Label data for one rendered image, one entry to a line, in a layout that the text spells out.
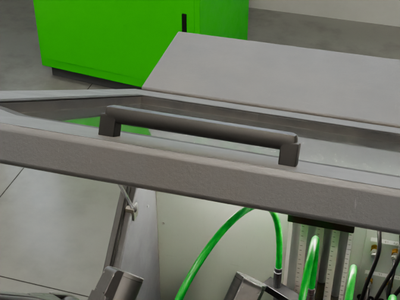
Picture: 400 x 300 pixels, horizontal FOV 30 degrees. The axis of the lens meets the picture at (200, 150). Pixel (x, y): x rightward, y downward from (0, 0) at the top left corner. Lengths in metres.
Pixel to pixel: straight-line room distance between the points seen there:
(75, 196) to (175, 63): 2.09
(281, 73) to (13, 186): 2.38
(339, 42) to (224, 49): 3.37
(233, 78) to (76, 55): 2.90
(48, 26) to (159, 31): 0.73
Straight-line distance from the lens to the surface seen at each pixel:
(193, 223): 1.77
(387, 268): 1.75
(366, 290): 1.75
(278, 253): 1.65
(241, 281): 1.27
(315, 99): 1.61
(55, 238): 3.52
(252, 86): 1.65
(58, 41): 4.54
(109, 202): 3.68
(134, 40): 4.25
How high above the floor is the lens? 2.35
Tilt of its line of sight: 36 degrees down
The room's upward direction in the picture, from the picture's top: straight up
